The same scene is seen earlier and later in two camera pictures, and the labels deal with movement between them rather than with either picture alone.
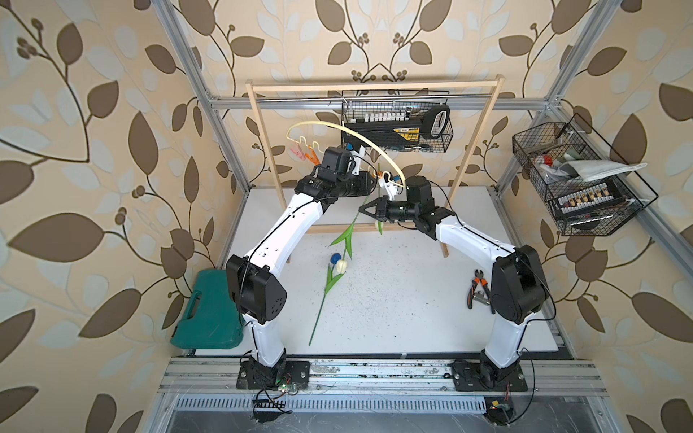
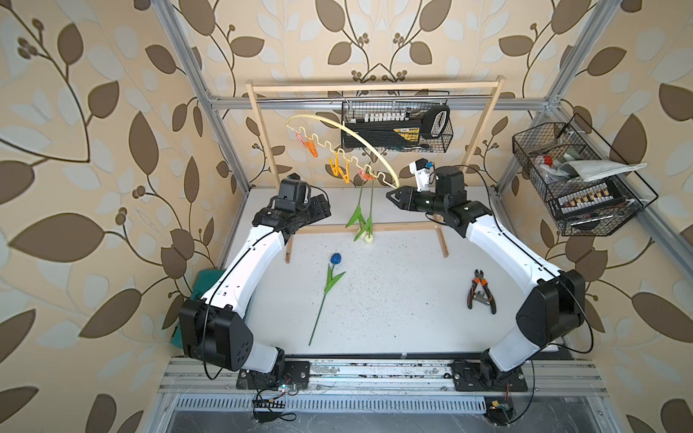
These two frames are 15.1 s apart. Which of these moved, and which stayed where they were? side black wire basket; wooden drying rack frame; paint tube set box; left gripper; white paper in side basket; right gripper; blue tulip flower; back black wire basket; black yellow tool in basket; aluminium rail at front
Moved: right gripper; left gripper
Stayed: side black wire basket; paint tube set box; blue tulip flower; wooden drying rack frame; back black wire basket; white paper in side basket; black yellow tool in basket; aluminium rail at front
